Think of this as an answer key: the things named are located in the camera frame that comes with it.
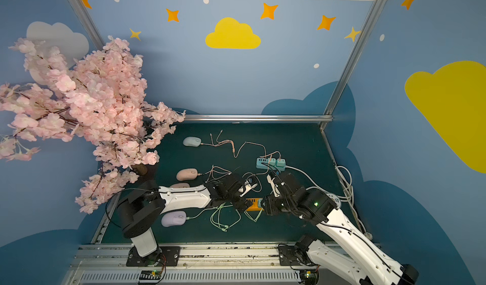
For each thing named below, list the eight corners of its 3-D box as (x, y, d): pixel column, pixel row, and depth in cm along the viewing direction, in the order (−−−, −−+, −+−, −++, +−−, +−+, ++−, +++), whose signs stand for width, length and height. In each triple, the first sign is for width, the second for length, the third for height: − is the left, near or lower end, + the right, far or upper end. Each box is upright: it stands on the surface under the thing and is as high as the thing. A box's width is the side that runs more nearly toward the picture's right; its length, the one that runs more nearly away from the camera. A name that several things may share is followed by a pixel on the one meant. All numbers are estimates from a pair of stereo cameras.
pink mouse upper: (176, 180, 97) (175, 178, 95) (179, 170, 101) (178, 168, 99) (196, 180, 97) (195, 179, 95) (198, 170, 101) (197, 168, 99)
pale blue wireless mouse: (183, 146, 112) (182, 144, 110) (185, 138, 116) (184, 136, 114) (200, 146, 112) (199, 144, 110) (201, 139, 116) (201, 136, 114)
